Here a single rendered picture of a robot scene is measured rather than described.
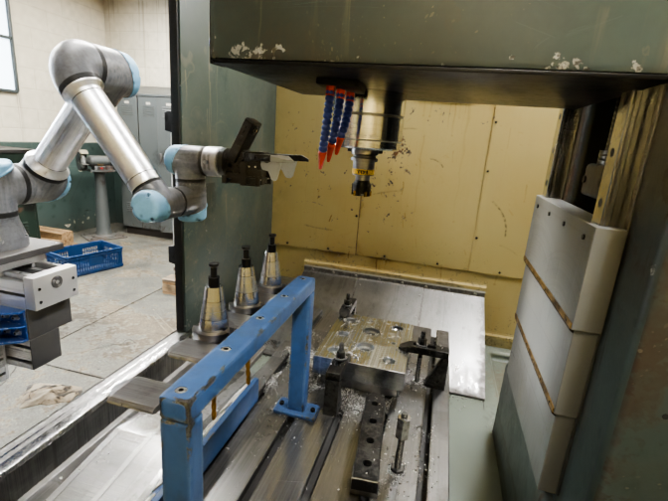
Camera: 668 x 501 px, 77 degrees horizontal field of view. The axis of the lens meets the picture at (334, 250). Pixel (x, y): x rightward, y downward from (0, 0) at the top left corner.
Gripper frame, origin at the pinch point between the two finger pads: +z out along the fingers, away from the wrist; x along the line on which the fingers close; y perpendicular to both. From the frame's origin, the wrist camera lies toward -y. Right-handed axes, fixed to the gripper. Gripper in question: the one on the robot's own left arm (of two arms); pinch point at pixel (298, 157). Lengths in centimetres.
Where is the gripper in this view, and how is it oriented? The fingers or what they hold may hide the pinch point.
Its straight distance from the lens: 103.0
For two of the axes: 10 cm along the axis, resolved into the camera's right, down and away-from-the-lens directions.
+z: 9.6, 1.1, -2.4
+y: -0.4, 9.7, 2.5
